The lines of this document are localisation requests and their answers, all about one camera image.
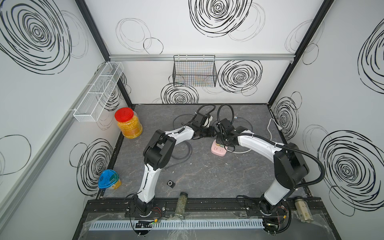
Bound aluminium wall rail left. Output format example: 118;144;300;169
1;62;106;226

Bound glass spice bottle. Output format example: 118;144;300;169
175;192;188;219

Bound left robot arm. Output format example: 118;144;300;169
133;104;216;216

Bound white slotted cable duct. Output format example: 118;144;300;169
89;219;264;231

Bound black mp3 player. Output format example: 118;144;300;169
167;180;176;188

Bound blue lid jar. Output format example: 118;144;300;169
98;169;122;190

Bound green plug grey cable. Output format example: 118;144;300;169
233;116;254;133

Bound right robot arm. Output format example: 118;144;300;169
217;104;326;216

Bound beige small bottle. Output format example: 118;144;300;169
295;197;314;223

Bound red lid corn jar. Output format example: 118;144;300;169
115;107;143;139

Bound pink power strip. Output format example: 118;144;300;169
211;140;227;157

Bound white power strip cord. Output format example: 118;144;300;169
230;117;284;154

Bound aluminium wall rail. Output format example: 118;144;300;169
1;62;106;226
110;54;296;62

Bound white wire shelf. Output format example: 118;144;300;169
73;62;124;123

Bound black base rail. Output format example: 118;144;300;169
86;196;325;218

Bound black wire basket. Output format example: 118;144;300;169
172;60;218;88

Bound aluminium wall rail back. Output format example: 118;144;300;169
110;54;296;62

